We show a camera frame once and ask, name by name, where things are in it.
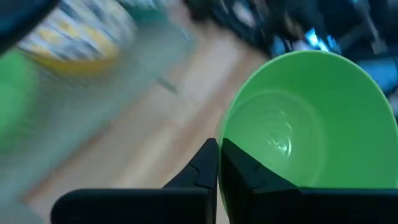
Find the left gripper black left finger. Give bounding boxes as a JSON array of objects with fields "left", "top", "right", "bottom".
[{"left": 50, "top": 138, "right": 218, "bottom": 224}]

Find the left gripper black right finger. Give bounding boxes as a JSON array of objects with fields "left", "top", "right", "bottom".
[{"left": 219, "top": 138, "right": 398, "bottom": 224}]

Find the green plastic bowl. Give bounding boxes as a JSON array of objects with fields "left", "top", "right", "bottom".
[
  {"left": 215, "top": 49, "right": 398, "bottom": 218},
  {"left": 0, "top": 49, "right": 40, "bottom": 147}
]

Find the yellow floral-patterned ceramic bowl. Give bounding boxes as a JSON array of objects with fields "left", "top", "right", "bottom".
[{"left": 17, "top": 0, "right": 137, "bottom": 77}]

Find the teal floral-patterned ceramic bowl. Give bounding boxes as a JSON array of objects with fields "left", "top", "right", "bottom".
[{"left": 121, "top": 0, "right": 175, "bottom": 24}]

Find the pale green perforated metal rack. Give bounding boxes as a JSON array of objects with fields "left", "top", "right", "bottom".
[{"left": 0, "top": 18, "right": 197, "bottom": 224}]

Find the dark wrist camera cable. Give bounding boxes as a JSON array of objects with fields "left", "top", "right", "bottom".
[{"left": 0, "top": 0, "right": 60, "bottom": 54}]

